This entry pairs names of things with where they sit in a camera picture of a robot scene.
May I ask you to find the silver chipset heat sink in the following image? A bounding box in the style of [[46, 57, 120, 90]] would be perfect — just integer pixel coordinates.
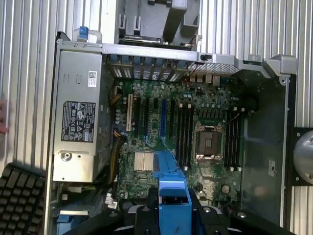
[[134, 151, 155, 171]]

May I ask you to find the blue plastic disk bay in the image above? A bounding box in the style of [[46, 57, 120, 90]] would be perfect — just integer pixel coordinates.
[[152, 149, 193, 235]]

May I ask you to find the disk bay with blue rails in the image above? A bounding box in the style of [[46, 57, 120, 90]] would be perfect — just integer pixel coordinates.
[[56, 210, 89, 235]]

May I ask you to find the person's hand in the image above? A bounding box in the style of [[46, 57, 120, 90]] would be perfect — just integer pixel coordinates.
[[0, 98, 9, 134]]

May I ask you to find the black keyboard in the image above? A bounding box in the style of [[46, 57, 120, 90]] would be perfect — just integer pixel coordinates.
[[0, 162, 46, 235]]

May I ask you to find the yellow black wire bundle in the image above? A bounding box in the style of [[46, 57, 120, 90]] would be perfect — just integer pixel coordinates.
[[109, 129, 128, 185]]

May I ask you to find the white expansion slot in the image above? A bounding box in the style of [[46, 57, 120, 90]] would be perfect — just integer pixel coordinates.
[[126, 94, 134, 132]]

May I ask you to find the CPU socket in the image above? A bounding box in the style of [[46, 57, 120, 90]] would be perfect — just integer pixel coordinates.
[[194, 120, 226, 163]]

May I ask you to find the black RAM slot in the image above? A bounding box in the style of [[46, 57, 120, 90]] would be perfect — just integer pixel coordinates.
[[177, 103, 184, 169], [235, 107, 244, 171], [226, 107, 235, 171], [184, 103, 194, 171]]

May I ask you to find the open silver PC case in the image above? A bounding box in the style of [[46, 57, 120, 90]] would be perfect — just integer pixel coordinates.
[[45, 30, 298, 235]]

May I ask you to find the silver power supply unit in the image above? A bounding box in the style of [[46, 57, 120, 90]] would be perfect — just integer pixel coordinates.
[[52, 49, 104, 183]]

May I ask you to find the green motherboard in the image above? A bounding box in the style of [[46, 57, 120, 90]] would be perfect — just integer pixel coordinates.
[[113, 75, 248, 212]]

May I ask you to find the blue expansion slot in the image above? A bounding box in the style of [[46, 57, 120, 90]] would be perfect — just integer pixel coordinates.
[[160, 97, 168, 143]]

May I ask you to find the blue case latch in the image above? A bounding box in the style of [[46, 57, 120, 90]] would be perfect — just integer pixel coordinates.
[[79, 25, 89, 41]]

